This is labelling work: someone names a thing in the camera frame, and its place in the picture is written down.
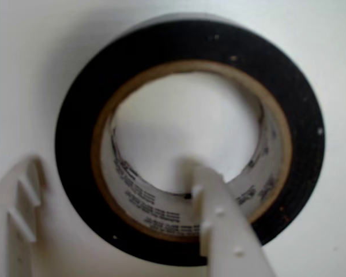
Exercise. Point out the black tape roll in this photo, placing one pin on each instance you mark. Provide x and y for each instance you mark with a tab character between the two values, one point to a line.
291	86

